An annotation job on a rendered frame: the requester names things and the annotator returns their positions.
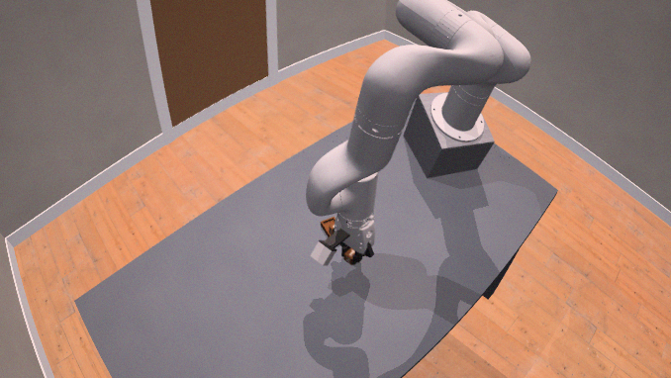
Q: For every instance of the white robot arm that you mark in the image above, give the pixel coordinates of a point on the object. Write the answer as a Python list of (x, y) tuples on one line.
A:
[(390, 87)]

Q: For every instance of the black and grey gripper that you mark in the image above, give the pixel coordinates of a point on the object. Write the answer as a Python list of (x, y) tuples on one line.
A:
[(359, 239)]

